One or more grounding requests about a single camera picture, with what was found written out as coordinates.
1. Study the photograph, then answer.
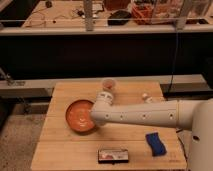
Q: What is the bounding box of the white squeeze bottle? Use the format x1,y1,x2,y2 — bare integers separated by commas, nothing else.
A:
142,93,153,103

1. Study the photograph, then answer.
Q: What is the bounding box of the orange crate on bench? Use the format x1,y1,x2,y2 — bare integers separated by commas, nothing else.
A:
131,5,153,25

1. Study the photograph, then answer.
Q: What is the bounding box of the grey right post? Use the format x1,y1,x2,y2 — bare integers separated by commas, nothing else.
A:
175,0,193,30

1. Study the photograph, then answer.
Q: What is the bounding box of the metal clamp at left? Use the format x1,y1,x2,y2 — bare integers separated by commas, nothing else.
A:
0,67,25,86

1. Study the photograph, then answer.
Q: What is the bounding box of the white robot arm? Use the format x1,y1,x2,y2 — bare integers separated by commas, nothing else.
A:
90,91,213,171

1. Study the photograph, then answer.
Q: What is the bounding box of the blue sponge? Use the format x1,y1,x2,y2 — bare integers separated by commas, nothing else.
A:
146,132,167,157

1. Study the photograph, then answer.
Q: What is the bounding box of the black rectangular box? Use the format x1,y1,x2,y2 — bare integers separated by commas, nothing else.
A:
98,149,129,164

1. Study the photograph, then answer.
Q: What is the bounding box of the orange ceramic bowl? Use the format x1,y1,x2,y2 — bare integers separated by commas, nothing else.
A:
65,100,95,133

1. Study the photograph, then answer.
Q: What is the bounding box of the black floor cable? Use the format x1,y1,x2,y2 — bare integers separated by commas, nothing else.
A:
175,128,190,168

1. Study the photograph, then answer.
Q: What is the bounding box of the translucent plastic cup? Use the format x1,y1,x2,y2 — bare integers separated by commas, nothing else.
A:
102,78,116,91

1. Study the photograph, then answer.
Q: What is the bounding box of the grey vertical post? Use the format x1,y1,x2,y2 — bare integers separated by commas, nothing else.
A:
83,0,93,31

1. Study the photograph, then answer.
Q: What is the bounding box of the black object on bench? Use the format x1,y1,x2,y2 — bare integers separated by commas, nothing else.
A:
107,10,131,26

